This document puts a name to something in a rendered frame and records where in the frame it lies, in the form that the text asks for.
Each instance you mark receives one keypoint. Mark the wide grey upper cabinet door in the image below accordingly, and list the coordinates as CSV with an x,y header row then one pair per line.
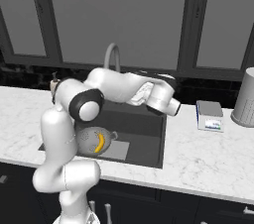
x,y
119,13

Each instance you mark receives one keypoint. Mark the white kitchen scale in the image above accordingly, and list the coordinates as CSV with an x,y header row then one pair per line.
x,y
209,110

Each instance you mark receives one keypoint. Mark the grey perforated cylinder holder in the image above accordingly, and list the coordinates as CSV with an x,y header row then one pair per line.
x,y
246,100

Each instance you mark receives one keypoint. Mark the dark grey sink basin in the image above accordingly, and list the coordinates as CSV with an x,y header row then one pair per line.
x,y
142,138

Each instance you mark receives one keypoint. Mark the dark under-sink cabinet door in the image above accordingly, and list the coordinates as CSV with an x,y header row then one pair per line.
x,y
135,213

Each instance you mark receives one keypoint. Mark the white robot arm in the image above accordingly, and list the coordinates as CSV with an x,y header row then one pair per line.
x,y
54,142

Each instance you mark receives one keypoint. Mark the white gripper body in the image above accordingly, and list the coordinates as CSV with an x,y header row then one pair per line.
x,y
143,94

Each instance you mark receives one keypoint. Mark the grey curved sink faucet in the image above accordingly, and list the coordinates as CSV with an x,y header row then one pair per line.
x,y
112,49

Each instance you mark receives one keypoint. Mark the brown soap dispenser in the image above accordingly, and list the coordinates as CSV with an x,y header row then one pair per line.
x,y
53,85

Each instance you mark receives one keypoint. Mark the yellow banana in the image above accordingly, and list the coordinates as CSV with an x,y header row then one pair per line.
x,y
100,142

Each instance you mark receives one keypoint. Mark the narrow grey upper cabinet door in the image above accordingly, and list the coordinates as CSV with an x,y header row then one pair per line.
x,y
20,13

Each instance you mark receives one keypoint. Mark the dark lower cabinet drawer front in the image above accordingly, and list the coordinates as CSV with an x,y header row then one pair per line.
x,y
225,213
16,198

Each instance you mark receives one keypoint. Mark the dark false drawer panel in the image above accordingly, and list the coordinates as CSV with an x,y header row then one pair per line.
x,y
129,190

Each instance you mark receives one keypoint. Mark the grey metal colander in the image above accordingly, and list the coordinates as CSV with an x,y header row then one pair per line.
x,y
87,138

